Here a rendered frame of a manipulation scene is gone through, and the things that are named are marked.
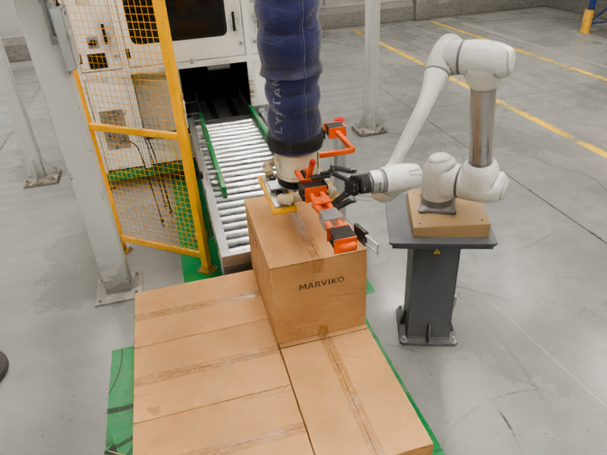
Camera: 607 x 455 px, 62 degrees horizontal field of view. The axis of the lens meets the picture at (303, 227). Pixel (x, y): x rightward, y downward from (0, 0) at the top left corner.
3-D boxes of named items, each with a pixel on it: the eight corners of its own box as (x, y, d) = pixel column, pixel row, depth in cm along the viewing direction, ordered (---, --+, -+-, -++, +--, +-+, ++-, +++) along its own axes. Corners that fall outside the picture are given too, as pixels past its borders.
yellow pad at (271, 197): (257, 179, 227) (256, 169, 225) (279, 176, 229) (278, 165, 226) (273, 216, 199) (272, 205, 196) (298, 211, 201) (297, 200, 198)
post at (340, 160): (334, 257, 363) (331, 124, 311) (343, 255, 364) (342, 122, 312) (338, 263, 357) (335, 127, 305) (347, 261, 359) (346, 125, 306)
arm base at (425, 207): (456, 191, 263) (457, 181, 260) (456, 215, 246) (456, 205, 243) (420, 190, 268) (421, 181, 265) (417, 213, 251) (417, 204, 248)
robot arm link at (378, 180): (387, 196, 190) (372, 199, 189) (378, 186, 198) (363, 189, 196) (387, 174, 185) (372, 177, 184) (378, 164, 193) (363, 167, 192)
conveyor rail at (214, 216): (190, 137, 467) (187, 117, 457) (196, 136, 468) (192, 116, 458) (225, 284, 276) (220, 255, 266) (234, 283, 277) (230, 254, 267)
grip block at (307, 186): (298, 193, 192) (297, 180, 189) (322, 190, 194) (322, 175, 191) (303, 203, 185) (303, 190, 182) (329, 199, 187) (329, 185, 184)
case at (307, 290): (252, 265, 266) (243, 199, 245) (325, 252, 274) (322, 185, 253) (277, 344, 216) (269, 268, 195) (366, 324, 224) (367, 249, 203)
